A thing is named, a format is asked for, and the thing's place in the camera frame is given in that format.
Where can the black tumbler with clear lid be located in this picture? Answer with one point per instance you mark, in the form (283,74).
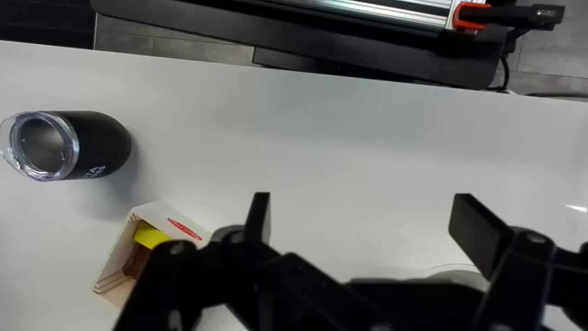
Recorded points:
(98,144)

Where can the white cardboard box red mark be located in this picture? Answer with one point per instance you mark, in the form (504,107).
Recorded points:
(166,215)

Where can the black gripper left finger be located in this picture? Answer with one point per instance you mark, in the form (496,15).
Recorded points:
(259,213)

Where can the silver tube with orange collar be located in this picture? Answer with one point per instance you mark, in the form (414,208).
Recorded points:
(379,13)

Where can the black base platform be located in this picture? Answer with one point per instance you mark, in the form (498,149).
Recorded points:
(342,52)

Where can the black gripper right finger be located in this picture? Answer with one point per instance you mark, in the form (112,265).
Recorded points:
(484,236)

